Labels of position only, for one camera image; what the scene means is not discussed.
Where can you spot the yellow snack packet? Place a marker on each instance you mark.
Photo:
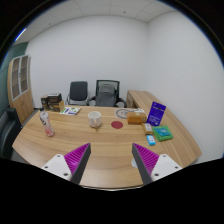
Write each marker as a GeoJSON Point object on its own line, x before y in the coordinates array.
{"type": "Point", "coordinates": [147, 128]}

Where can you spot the round patterned plate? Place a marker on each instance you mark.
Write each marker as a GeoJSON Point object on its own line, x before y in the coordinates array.
{"type": "Point", "coordinates": [121, 113]}

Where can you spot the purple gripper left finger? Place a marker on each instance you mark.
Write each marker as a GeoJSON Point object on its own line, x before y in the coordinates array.
{"type": "Point", "coordinates": [70, 166]}

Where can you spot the wooden glass-door cabinet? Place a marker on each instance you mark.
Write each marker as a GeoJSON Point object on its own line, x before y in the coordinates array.
{"type": "Point", "coordinates": [19, 87]}

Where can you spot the black visitor chair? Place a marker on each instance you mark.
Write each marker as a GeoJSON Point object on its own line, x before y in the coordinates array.
{"type": "Point", "coordinates": [78, 93]}

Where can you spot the green white leaflet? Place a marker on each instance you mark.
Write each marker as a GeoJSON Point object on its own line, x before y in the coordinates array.
{"type": "Point", "coordinates": [70, 111]}

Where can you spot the brown cardboard tissue box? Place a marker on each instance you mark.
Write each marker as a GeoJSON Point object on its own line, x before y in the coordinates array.
{"type": "Point", "coordinates": [136, 117]}

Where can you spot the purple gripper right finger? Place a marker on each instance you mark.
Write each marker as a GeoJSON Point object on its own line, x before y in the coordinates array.
{"type": "Point", "coordinates": [152, 166]}

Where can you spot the small blue box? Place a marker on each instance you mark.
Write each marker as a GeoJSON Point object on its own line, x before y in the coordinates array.
{"type": "Point", "coordinates": [150, 140]}

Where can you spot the grey mesh office chair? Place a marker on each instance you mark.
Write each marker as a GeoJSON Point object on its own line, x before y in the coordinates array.
{"type": "Point", "coordinates": [107, 94]}

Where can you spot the black leather chair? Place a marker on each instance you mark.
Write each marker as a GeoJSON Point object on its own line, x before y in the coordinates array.
{"type": "Point", "coordinates": [10, 127]}

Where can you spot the purple standing sign card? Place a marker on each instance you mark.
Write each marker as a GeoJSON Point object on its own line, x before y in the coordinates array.
{"type": "Point", "coordinates": [156, 114]}

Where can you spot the white ceramic mug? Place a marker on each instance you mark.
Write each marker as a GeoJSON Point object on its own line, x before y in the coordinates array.
{"type": "Point", "coordinates": [94, 118]}

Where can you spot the red round coaster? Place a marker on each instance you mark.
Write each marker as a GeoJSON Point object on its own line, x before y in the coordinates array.
{"type": "Point", "coordinates": [117, 124]}

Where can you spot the green book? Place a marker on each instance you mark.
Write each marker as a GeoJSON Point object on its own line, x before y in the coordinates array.
{"type": "Point", "coordinates": [162, 133]}

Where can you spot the clear plastic water bottle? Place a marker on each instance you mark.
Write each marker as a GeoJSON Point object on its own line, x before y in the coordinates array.
{"type": "Point", "coordinates": [44, 117]}

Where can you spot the dark brown boxes stack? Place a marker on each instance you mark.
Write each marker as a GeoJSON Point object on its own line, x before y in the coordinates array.
{"type": "Point", "coordinates": [52, 102]}

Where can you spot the wooden side desk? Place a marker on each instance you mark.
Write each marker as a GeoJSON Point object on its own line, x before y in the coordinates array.
{"type": "Point", "coordinates": [140, 99]}

